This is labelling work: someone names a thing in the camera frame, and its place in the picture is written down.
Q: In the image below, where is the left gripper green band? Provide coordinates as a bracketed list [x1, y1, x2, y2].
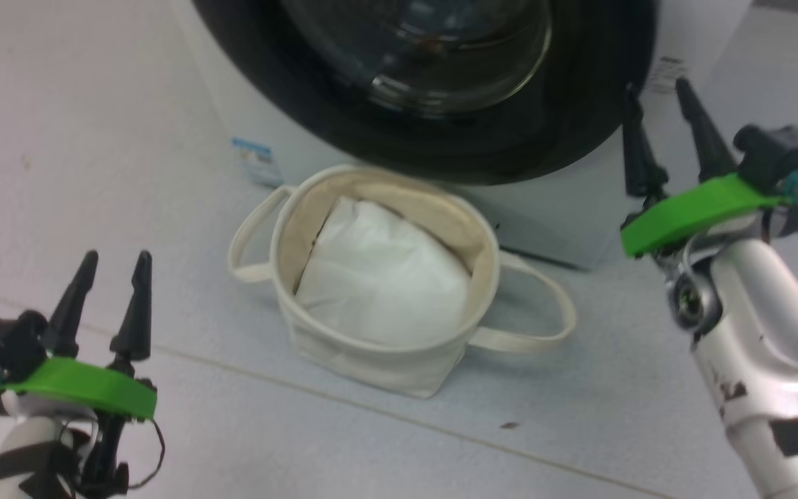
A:
[3, 250, 158, 421]

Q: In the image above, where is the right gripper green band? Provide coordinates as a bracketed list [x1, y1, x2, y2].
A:
[619, 76, 792, 259]

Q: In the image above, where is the black round glass washer door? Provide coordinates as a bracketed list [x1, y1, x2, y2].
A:
[191, 0, 657, 186]

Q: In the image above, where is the white front-load washing machine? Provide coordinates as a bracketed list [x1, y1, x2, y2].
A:
[167, 0, 753, 271]

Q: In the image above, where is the small printed text label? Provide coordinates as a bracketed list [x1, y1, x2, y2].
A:
[648, 55, 685, 94]

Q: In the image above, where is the blue energy label sticker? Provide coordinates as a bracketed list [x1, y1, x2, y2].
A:
[231, 137, 283, 188]

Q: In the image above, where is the cream canvas laundry basket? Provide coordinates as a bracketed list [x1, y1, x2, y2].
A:
[227, 164, 577, 399]

